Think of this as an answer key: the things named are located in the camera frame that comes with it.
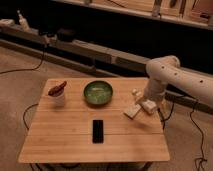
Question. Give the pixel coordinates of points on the green bowl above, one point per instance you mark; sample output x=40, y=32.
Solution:
x=98, y=92

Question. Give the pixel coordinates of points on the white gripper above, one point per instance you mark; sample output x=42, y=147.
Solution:
x=156, y=95

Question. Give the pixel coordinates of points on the white cup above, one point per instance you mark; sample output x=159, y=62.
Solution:
x=58, y=98

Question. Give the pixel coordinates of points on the black phone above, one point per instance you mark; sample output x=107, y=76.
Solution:
x=98, y=131

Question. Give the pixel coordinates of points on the black round device on ledge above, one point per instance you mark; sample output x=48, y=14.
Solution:
x=66, y=35

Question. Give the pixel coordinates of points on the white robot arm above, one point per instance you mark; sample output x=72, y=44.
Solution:
x=166, y=70

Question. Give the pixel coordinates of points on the brown sausage in cup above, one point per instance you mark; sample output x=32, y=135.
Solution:
x=57, y=89

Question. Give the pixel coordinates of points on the white spray bottle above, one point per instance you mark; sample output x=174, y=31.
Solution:
x=23, y=22

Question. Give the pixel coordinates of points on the wooden table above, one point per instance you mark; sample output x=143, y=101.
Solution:
x=80, y=133

